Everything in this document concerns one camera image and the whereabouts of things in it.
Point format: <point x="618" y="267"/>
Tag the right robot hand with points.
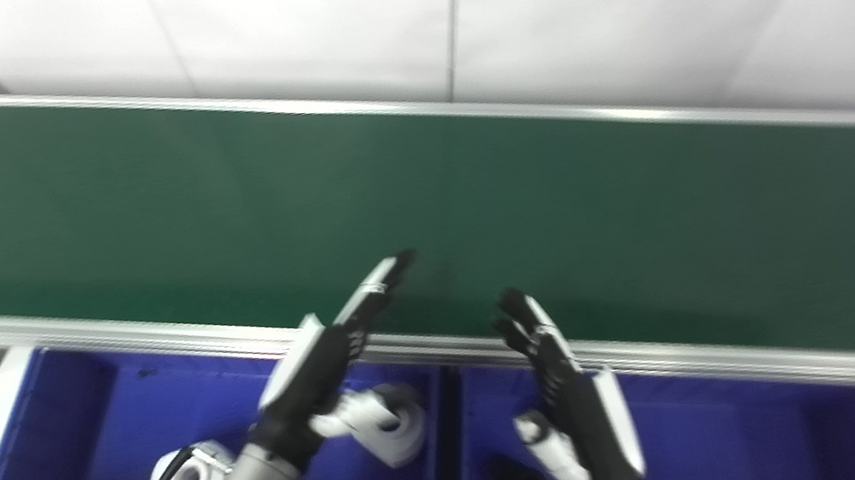
<point x="591" y="438"/>

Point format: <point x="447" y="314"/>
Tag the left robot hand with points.
<point x="312" y="381"/>

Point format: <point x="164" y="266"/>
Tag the large blue plastic bin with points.
<point x="730" y="441"/>
<point x="78" y="437"/>

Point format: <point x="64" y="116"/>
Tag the green conveyor belt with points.
<point x="761" y="362"/>
<point x="474" y="206"/>

